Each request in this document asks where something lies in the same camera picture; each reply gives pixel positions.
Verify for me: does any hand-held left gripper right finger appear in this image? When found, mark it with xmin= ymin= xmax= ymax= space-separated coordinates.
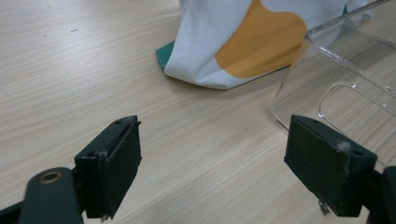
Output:
xmin=283 ymin=114 xmax=378 ymax=217

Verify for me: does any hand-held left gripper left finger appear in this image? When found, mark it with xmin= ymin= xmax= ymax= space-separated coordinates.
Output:
xmin=74 ymin=115 xmax=143 ymax=220

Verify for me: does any clear plastic tray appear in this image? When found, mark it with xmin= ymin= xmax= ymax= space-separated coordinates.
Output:
xmin=269 ymin=0 xmax=396 ymax=171

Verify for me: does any white orange green tote bag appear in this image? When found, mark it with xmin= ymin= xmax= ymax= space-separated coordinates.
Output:
xmin=155 ymin=0 xmax=372 ymax=91

